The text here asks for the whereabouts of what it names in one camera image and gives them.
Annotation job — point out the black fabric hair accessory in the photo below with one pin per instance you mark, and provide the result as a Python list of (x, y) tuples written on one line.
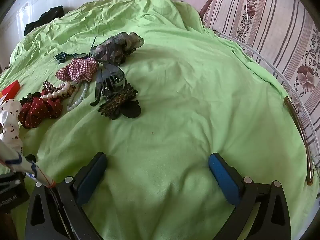
[(130, 111)]

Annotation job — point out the brass metal bar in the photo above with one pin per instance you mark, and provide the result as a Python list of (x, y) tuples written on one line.
[(301, 140)]

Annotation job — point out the grey organza scrunchie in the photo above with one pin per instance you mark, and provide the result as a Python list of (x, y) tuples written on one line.
[(112, 48)]

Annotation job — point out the white cherry print scrunchie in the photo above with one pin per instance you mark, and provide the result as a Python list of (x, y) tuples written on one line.
[(10, 120)]

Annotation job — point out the orange box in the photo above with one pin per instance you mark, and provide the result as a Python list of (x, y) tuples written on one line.
[(11, 88)]

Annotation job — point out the grey hair claw clip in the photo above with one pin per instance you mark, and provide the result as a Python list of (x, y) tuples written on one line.
[(112, 78)]

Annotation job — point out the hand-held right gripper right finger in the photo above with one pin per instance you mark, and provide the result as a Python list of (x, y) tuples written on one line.
[(223, 180)]

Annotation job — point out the red plaid scrunchie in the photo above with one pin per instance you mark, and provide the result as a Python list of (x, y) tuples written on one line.
[(77, 70)]

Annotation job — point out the striped floral bed cover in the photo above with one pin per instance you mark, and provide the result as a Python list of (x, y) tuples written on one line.
[(275, 30)]

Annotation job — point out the leopard print scrunchie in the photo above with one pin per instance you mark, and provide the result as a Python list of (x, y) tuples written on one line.
[(50, 86)]

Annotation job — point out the black cloth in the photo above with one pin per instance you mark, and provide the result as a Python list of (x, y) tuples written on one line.
[(47, 17)]

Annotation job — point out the red polka dot scrunchie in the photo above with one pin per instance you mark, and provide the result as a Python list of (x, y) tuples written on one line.
[(40, 111)]

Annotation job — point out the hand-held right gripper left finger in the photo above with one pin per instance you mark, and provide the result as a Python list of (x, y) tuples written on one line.
[(91, 177)]

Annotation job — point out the clear plastic tube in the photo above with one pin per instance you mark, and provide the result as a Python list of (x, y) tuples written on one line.
[(272, 67)]

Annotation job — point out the green bed sheet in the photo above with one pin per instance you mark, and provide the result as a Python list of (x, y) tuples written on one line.
[(187, 92)]

